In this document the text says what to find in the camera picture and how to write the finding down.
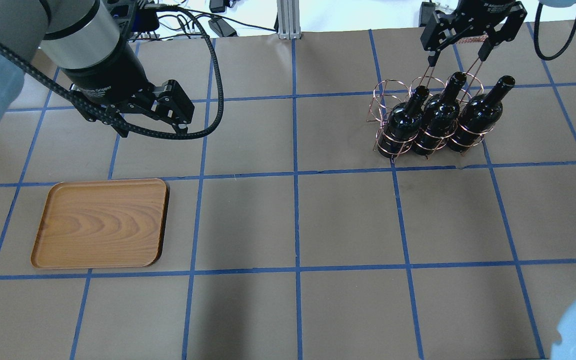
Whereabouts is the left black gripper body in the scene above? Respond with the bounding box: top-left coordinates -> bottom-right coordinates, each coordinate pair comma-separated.
62,45 -> 169,123

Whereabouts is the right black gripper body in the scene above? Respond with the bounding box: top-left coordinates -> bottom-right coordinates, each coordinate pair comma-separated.
420,0 -> 528,51

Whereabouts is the dark wine bottle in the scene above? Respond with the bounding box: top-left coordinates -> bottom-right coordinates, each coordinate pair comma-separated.
411,71 -> 467,157
446,75 -> 515,153
376,85 -> 430,159

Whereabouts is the wooden tray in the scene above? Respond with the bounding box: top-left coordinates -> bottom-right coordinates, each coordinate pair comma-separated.
30,178 -> 169,270

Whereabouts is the black power brick right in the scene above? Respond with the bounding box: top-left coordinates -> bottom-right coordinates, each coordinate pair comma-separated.
418,0 -> 436,27

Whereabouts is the black power adapter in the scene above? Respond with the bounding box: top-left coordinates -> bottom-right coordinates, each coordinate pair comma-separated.
208,17 -> 239,38

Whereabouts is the right arm braided black cable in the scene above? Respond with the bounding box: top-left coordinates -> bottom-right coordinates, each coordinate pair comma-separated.
533,0 -> 576,61

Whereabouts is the arm braided black cable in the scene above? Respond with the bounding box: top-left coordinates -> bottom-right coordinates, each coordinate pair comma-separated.
0,4 -> 225,140
533,0 -> 576,61

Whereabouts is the copper wire bottle basket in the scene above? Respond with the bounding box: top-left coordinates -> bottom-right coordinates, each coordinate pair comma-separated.
366,66 -> 487,162

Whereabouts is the aluminium frame post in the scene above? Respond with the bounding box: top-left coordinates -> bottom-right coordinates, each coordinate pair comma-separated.
276,0 -> 302,40

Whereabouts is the left arm braided black cable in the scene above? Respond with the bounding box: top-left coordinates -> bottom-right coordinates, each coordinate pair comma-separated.
0,4 -> 225,140

